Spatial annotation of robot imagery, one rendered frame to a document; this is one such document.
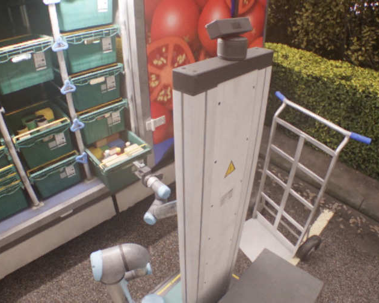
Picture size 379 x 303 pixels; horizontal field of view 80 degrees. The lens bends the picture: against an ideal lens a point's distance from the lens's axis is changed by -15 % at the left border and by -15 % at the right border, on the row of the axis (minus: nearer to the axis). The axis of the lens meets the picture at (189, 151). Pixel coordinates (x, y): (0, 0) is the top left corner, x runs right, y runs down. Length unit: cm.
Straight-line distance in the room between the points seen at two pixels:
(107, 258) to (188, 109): 72
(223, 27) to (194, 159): 30
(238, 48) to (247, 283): 98
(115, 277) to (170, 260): 121
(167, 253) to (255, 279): 120
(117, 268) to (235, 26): 92
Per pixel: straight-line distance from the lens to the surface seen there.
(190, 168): 61
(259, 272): 129
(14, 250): 209
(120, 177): 191
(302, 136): 182
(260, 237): 248
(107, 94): 192
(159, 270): 224
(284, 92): 370
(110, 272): 109
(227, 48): 61
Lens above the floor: 193
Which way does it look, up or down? 35 degrees down
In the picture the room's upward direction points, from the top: straight up
